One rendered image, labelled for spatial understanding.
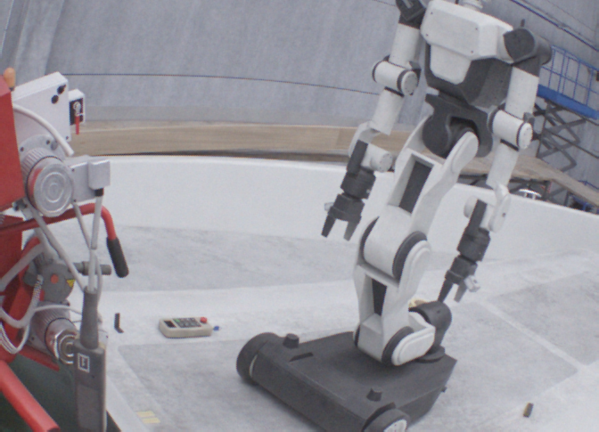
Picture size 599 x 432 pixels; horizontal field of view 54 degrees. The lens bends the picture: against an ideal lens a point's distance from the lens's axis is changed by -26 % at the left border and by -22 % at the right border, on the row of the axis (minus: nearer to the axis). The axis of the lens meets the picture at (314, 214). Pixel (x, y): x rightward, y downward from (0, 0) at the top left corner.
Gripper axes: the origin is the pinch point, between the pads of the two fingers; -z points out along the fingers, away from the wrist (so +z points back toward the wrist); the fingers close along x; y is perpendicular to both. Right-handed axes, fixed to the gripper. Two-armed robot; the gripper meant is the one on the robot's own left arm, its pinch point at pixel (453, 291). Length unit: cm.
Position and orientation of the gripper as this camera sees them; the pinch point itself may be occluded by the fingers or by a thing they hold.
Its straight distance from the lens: 199.6
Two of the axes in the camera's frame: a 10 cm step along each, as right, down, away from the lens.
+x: -6.1, -1.2, -7.8
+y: 7.0, 3.9, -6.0
